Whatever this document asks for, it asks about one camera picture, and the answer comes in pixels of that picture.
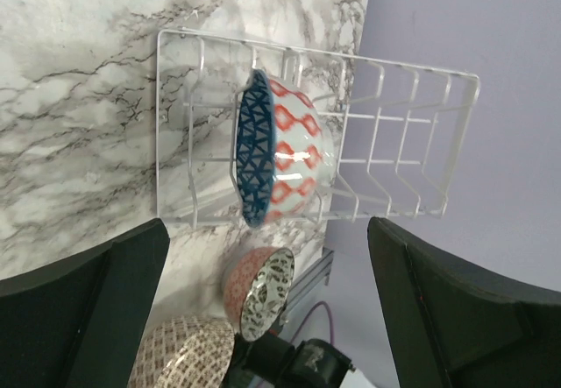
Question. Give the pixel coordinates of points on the brown lattice pattern bowl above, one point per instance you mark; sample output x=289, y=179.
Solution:
x=185, y=351

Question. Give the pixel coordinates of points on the white wire dish rack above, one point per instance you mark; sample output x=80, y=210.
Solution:
x=398, y=128

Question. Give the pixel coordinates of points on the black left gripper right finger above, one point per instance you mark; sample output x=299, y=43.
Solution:
x=452, y=323

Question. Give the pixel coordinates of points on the aluminium extrusion frame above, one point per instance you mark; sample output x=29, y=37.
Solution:
x=318, y=272

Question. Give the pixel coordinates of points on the black white leaf bowl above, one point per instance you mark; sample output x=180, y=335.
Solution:
x=255, y=288

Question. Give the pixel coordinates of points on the blue triangle pattern bowl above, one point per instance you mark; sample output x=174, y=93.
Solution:
x=283, y=150

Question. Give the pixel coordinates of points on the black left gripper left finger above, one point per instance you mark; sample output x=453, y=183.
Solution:
x=78, y=322

